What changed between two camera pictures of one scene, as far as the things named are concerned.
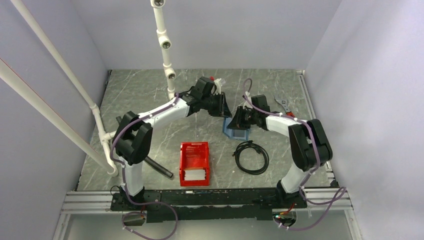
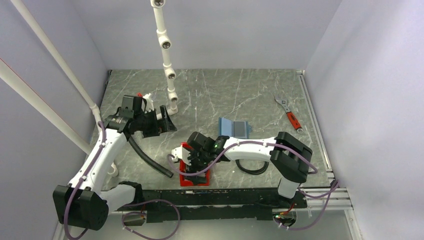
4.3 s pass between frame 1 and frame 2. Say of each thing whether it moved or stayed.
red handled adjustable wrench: stayed
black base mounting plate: stayed
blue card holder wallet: moved
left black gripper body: moved
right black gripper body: moved
